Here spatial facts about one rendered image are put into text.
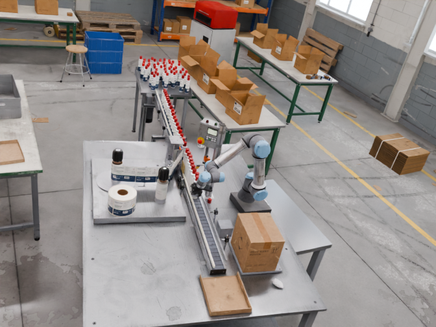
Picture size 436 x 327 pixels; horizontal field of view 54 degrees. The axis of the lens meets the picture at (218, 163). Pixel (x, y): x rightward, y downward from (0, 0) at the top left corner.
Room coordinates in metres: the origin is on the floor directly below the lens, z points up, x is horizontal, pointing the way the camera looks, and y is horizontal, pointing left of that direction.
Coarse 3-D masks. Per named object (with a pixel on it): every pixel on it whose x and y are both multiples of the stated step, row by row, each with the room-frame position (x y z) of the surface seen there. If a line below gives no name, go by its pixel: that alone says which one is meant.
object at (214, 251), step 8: (200, 208) 2.69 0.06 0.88; (200, 216) 2.60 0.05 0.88; (208, 224) 2.52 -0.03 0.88; (200, 232) 2.41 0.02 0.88; (208, 232) 2.43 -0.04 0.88; (208, 240) 2.35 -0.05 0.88; (216, 248) 2.28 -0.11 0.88; (208, 256) 2.19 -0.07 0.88; (216, 256) 2.20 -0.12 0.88; (216, 264) 2.13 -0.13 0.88
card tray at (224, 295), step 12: (228, 276) 2.09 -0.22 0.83; (204, 288) 1.91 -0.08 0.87; (216, 288) 1.97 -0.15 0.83; (228, 288) 1.99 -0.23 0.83; (240, 288) 2.01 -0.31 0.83; (216, 300) 1.87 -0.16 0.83; (228, 300) 1.89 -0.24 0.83; (240, 300) 1.91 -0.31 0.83; (216, 312) 1.76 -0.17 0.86; (228, 312) 1.78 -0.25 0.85; (240, 312) 1.81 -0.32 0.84
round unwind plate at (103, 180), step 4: (104, 172) 2.89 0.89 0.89; (108, 172) 2.90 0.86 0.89; (100, 176) 2.82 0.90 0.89; (104, 176) 2.83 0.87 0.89; (108, 176) 2.84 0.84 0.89; (96, 180) 2.75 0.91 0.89; (100, 180) 2.77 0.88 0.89; (104, 180) 2.78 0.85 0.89; (108, 180) 2.79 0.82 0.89; (100, 184) 2.72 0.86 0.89; (104, 184) 2.73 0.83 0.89; (108, 184) 2.74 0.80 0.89; (112, 184) 2.75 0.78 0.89; (116, 184) 2.76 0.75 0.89; (128, 184) 2.79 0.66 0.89; (132, 184) 2.80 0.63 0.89; (104, 188) 2.68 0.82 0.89; (108, 188) 2.69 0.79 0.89
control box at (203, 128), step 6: (204, 120) 3.01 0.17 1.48; (210, 120) 3.03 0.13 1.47; (204, 126) 2.96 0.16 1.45; (210, 126) 2.95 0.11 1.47; (204, 132) 2.95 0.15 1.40; (198, 138) 2.96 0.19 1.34; (204, 138) 2.95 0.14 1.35; (204, 144) 2.95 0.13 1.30; (210, 144) 2.94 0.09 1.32; (216, 144) 2.93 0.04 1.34
